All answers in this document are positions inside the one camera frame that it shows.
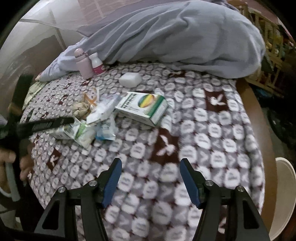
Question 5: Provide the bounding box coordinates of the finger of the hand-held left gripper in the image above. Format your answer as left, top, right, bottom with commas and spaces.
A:
16, 116, 75, 139

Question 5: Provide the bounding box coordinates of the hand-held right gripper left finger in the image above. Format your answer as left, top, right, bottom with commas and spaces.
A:
33, 158, 123, 241

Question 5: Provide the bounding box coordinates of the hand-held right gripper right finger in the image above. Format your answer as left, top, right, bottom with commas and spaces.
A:
180, 158, 271, 241

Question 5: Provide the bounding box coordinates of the green and white carton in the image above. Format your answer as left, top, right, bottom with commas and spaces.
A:
50, 120, 96, 150

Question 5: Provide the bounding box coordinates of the clear wrapper orange print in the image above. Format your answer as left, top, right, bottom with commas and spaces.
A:
83, 88, 100, 107

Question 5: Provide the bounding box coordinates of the white foam block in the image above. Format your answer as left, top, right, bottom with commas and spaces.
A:
119, 72, 142, 88

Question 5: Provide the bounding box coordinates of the person's left hand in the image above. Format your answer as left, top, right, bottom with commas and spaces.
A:
0, 142, 35, 193

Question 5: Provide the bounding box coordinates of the green plaid cloth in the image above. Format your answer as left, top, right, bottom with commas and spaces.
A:
24, 81, 45, 103

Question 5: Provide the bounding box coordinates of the crumpled tissue ball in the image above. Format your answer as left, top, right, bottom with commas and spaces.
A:
72, 101, 92, 120

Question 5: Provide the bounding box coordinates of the printed bed blanket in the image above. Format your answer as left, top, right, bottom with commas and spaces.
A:
20, 61, 265, 241

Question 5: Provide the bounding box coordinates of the crumpled blue white wrapper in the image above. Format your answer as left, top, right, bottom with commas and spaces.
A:
95, 116, 116, 142

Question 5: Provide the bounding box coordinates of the white tube box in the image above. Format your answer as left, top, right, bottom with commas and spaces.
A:
87, 94, 122, 124

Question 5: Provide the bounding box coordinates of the pink water bottle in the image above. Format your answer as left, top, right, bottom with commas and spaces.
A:
74, 48, 94, 80

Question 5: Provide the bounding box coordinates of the white medicine box rainbow oval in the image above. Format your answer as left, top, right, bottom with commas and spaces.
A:
115, 92, 169, 127

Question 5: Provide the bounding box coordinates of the white medicine bottle pink label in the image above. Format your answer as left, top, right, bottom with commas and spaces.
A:
89, 53, 105, 75

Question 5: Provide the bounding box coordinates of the white plastic bin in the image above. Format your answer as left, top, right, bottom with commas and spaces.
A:
269, 157, 296, 241

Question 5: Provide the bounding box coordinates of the mosquito net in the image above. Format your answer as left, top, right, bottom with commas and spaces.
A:
0, 0, 130, 37

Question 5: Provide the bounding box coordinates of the lavender quilt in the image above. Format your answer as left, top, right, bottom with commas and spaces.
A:
36, 0, 266, 81

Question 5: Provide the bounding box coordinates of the wooden rack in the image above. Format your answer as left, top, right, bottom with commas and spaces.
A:
238, 0, 292, 98

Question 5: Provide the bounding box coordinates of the wooden bed frame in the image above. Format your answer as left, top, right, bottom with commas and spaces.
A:
236, 77, 281, 232

